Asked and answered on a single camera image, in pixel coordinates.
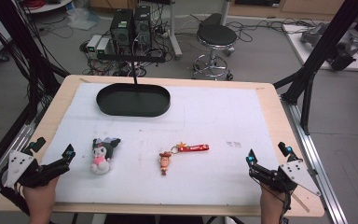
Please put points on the white floor platform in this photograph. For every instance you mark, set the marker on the white floor platform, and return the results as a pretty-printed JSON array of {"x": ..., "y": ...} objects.
[{"x": 304, "y": 53}]

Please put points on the clear plastic bag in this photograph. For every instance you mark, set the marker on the clear plastic bag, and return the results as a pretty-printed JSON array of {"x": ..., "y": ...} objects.
[{"x": 82, "y": 18}]

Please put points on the black and white plush toy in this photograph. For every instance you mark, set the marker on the black and white plush toy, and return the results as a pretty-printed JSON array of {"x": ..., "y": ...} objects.
[{"x": 101, "y": 157}]

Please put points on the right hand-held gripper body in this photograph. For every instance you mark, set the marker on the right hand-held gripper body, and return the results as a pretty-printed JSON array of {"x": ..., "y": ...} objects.
[{"x": 295, "y": 174}]

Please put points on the white foam mat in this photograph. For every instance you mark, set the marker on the white foam mat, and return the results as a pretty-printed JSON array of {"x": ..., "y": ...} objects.
[{"x": 199, "y": 124}]

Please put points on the black T-shaped hanger rack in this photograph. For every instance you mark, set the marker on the black T-shaped hanger rack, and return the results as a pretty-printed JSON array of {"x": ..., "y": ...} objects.
[{"x": 130, "y": 58}]

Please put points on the wooden table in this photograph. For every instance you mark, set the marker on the wooden table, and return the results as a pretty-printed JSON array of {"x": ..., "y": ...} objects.
[{"x": 270, "y": 102}]

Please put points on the white power box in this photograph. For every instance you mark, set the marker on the white power box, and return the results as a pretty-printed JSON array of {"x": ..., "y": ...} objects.
[
  {"x": 103, "y": 46},
  {"x": 93, "y": 43}
]

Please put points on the black oval tray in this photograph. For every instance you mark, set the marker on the black oval tray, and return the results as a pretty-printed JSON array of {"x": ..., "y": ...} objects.
[{"x": 118, "y": 102}]

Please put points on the black round stool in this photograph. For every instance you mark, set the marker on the black round stool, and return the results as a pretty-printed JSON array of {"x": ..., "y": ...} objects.
[{"x": 216, "y": 35}]

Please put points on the black computer tower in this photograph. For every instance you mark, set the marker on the black computer tower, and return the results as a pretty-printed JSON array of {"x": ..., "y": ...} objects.
[
  {"x": 143, "y": 26},
  {"x": 121, "y": 29}
]

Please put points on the grey and black robot part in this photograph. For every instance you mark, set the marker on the grey and black robot part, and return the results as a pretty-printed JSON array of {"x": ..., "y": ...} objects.
[{"x": 345, "y": 54}]

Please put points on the black metal frame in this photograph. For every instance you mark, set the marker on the black metal frame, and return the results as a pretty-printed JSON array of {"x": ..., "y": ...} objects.
[
  {"x": 320, "y": 53},
  {"x": 21, "y": 46}
]

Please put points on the person's left hand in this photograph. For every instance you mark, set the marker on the person's left hand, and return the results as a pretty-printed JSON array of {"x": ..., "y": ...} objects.
[{"x": 40, "y": 199}]

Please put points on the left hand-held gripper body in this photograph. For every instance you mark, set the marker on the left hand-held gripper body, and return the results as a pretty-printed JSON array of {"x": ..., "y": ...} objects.
[{"x": 18, "y": 168}]

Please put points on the person's right hand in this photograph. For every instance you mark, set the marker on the person's right hand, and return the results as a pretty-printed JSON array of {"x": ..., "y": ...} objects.
[{"x": 272, "y": 202}]

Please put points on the grey metal stand post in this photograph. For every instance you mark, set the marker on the grey metal stand post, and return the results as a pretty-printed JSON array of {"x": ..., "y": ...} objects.
[{"x": 173, "y": 31}]

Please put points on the white round table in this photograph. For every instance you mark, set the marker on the white round table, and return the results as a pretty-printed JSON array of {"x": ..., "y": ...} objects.
[{"x": 48, "y": 6}]

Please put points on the aluminium rail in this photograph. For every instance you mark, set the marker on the aluminium rail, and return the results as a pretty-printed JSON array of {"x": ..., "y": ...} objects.
[
  {"x": 9, "y": 149},
  {"x": 310, "y": 140}
]

